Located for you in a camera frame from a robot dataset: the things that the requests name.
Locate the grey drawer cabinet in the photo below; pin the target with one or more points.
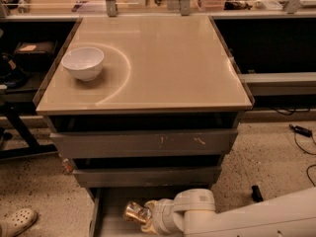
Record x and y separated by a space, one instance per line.
159 73

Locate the black case with label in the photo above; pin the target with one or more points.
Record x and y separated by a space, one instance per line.
42 51

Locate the grey top drawer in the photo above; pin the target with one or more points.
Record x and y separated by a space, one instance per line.
145 143

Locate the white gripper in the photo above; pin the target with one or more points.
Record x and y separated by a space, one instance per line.
160 213

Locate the black bag on shelf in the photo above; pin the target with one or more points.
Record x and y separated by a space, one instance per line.
11 74

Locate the black power adapter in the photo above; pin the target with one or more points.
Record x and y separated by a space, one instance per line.
301 130

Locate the grey middle drawer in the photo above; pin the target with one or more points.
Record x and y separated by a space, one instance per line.
147 177

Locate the small red can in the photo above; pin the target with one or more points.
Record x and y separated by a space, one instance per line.
67 165

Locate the black metal table leg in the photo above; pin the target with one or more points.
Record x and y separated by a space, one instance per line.
33 148

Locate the white ceramic bowl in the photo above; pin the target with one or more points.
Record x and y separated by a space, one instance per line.
83 63

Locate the crushed orange soda can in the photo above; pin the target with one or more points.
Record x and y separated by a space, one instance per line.
137 213

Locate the grey open bottom drawer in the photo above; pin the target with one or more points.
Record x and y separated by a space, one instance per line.
108 218

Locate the white perforated clog shoe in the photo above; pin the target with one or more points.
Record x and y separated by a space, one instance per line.
18 222

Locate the black metal floor frame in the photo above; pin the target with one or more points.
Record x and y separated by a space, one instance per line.
256 194

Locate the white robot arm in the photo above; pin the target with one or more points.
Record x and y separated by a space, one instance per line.
192 214

